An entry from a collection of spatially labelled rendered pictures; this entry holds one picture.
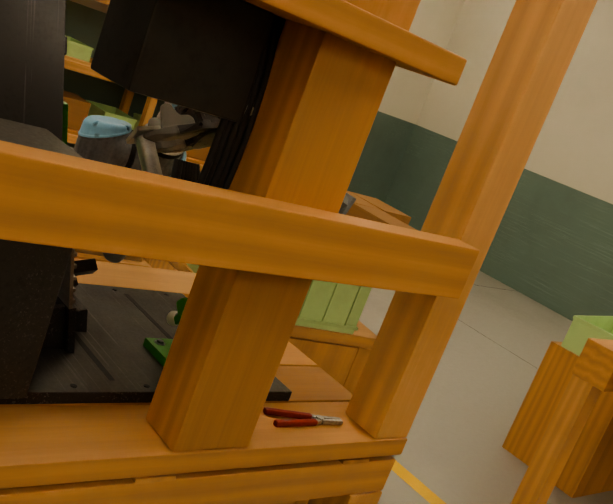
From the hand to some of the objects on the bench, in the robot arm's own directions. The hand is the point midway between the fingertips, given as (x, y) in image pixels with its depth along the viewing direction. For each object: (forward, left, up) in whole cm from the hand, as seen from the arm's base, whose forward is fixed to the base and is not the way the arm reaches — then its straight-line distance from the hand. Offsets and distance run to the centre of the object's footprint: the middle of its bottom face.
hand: (149, 143), depth 127 cm
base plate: (+2, -21, -37) cm, 43 cm away
